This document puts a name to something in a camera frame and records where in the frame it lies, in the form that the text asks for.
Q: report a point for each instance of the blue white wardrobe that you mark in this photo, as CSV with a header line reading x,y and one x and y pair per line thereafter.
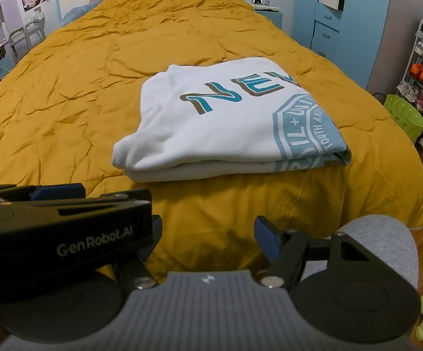
x,y
349,36

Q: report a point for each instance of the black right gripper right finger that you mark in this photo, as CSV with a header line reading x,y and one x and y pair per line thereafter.
x,y
288,253

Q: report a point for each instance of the blue pillow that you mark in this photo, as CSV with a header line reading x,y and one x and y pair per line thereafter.
x,y
78,12

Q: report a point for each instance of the white printed t-shirt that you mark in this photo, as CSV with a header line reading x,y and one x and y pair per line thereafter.
x,y
240,116

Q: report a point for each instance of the grey knee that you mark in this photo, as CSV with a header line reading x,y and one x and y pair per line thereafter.
x,y
390,240

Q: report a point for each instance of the mustard yellow bed quilt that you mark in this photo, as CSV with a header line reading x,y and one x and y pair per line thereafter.
x,y
73,97

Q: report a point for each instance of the green plastic basket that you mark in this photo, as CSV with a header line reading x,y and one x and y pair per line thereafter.
x,y
405,116

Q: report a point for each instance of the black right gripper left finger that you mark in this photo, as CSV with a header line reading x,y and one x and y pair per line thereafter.
x,y
129,265

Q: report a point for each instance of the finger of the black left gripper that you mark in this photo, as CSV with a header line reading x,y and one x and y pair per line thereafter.
x,y
58,192

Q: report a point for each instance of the white blue nightstand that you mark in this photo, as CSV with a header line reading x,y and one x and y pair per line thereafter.
x,y
273,13

